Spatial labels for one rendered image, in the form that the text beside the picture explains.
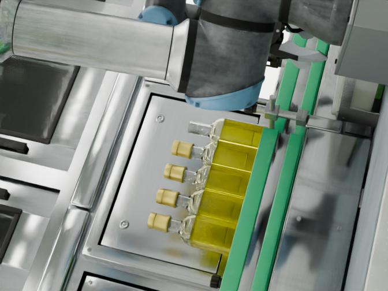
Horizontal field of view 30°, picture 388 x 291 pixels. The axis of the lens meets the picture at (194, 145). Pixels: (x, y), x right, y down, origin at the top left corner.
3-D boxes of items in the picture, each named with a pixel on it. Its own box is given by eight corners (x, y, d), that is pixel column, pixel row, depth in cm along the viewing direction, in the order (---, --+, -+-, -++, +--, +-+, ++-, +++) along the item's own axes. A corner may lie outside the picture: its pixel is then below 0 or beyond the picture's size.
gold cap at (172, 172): (187, 171, 159) (168, 166, 159) (186, 164, 155) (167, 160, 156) (183, 185, 157) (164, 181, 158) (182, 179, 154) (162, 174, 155)
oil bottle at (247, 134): (307, 145, 160) (213, 126, 164) (308, 134, 155) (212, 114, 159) (301, 168, 158) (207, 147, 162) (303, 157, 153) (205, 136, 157)
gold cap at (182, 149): (195, 146, 161) (176, 142, 162) (193, 141, 157) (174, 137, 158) (191, 161, 160) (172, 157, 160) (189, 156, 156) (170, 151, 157)
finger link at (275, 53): (305, 48, 138) (264, 32, 141) (305, 43, 137) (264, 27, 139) (294, 67, 137) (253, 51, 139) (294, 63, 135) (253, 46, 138)
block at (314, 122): (339, 139, 150) (306, 131, 151) (343, 118, 142) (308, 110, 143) (336, 154, 149) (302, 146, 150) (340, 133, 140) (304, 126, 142)
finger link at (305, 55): (326, 70, 141) (283, 52, 143) (328, 53, 135) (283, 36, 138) (319, 82, 140) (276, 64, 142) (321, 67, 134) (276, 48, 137)
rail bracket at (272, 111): (305, 136, 153) (247, 124, 156) (309, 97, 138) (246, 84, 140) (302, 149, 152) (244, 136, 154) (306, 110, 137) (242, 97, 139)
